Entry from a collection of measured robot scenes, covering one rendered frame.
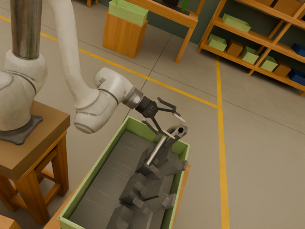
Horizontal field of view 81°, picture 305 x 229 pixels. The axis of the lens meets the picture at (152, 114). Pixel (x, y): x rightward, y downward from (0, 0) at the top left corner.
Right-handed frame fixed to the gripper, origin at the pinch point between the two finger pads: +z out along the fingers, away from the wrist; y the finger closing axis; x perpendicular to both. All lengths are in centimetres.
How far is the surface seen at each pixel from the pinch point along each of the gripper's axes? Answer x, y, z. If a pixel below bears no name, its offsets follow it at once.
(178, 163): -8.9, -12.5, 6.7
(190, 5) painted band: 363, 305, -20
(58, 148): 33, -47, -41
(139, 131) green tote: 33.5, -12.8, -6.8
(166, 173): -3.0, -19.4, 7.5
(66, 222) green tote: -12, -51, -18
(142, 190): -0.1, -32.0, 3.4
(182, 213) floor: 82, -59, 81
